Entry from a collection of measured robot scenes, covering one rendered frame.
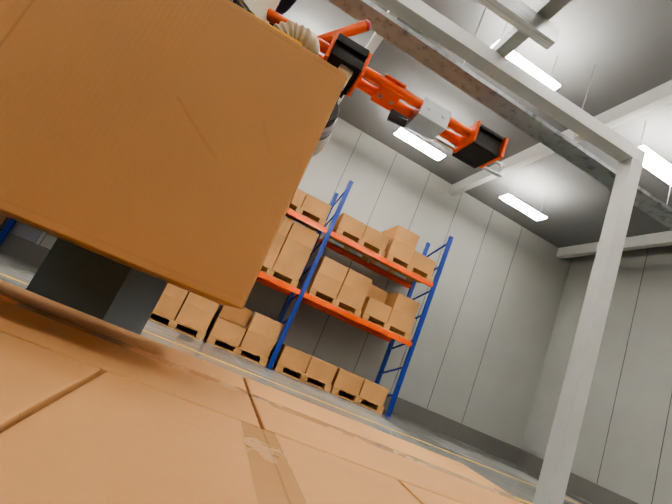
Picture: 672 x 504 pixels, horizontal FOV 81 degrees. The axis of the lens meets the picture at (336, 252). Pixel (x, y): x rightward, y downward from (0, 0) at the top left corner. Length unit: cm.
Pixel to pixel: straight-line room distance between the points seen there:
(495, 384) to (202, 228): 1163
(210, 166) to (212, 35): 19
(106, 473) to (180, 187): 37
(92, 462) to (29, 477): 4
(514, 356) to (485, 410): 170
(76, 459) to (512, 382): 1219
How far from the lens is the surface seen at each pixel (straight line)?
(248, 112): 61
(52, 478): 28
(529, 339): 1267
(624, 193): 400
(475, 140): 93
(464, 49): 348
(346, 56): 85
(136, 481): 30
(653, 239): 1193
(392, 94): 88
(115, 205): 57
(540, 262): 1309
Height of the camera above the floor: 66
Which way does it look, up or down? 14 degrees up
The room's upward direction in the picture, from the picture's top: 23 degrees clockwise
